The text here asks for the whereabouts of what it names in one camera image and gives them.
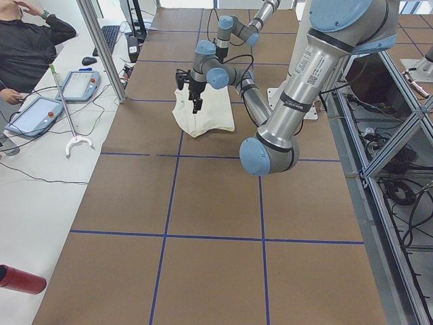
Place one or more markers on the far blue teach pendant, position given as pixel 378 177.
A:
pixel 80 85

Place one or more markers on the reacher grabber stick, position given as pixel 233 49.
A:
pixel 76 138

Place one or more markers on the black power adapter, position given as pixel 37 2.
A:
pixel 133 48

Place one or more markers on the black computer mouse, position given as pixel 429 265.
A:
pixel 86 61

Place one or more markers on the cream long-sleeve cat shirt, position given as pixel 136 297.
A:
pixel 216 112

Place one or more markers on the black keyboard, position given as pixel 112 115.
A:
pixel 110 33

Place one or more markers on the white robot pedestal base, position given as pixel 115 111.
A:
pixel 290 88

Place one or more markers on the blue teach pendant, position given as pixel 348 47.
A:
pixel 36 118
pixel 80 85

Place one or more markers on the red cylinder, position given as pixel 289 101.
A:
pixel 21 281

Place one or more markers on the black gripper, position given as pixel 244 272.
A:
pixel 195 87

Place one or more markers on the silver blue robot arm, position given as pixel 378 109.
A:
pixel 338 29
pixel 230 25

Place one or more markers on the near blue teach pendant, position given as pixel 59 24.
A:
pixel 36 118

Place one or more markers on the aluminium frame post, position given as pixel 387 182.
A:
pixel 91 21

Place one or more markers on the person in black sweater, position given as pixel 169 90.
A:
pixel 28 38

